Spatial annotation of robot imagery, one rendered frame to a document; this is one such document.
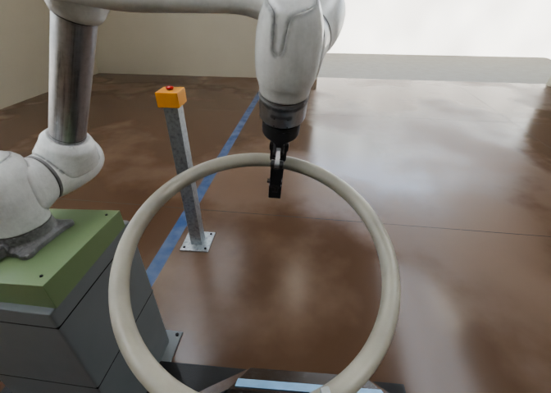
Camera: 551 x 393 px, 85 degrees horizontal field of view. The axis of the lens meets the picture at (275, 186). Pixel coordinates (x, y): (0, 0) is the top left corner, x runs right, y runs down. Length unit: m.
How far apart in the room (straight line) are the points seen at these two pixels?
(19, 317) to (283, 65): 0.96
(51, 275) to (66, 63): 0.55
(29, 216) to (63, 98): 0.35
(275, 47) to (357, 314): 1.62
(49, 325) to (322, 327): 1.24
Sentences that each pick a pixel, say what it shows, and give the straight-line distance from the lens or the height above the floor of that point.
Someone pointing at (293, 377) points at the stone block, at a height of 0.77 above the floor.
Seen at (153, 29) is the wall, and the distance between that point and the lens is 7.26.
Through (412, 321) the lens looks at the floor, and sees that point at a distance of 1.96.
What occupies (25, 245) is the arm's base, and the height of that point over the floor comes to 0.90.
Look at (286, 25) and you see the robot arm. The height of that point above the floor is 1.47.
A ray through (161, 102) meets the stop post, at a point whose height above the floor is 1.03.
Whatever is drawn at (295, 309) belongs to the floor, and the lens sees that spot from 1.85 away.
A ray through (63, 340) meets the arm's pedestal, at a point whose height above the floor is 0.68.
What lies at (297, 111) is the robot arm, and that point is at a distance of 0.54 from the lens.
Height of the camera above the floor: 1.51
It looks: 33 degrees down
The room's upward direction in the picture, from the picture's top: straight up
